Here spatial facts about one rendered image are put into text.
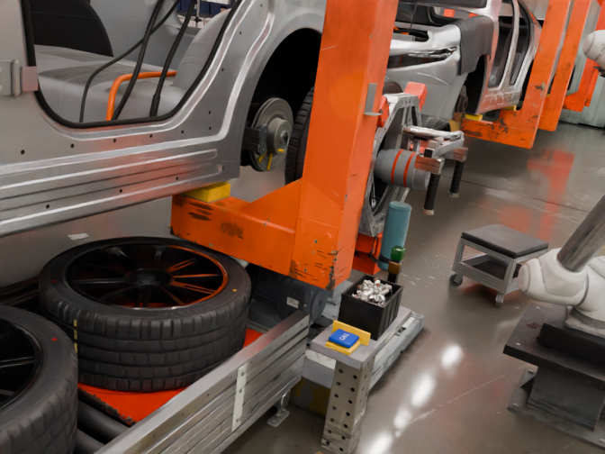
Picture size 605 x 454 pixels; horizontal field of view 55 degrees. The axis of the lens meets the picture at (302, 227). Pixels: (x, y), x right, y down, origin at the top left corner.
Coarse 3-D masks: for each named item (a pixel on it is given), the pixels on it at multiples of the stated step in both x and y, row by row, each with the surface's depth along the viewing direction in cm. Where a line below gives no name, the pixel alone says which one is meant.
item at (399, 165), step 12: (384, 156) 224; (396, 156) 221; (408, 156) 220; (384, 168) 223; (396, 168) 220; (408, 168) 218; (384, 180) 227; (396, 180) 223; (408, 180) 220; (420, 180) 218
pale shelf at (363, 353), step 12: (408, 312) 198; (396, 324) 188; (324, 336) 175; (384, 336) 180; (312, 348) 172; (324, 348) 170; (360, 348) 171; (372, 348) 172; (348, 360) 166; (360, 360) 165
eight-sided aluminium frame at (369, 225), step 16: (400, 96) 212; (416, 96) 226; (416, 112) 232; (384, 128) 206; (416, 144) 245; (368, 176) 205; (368, 192) 209; (368, 208) 214; (384, 208) 246; (368, 224) 219
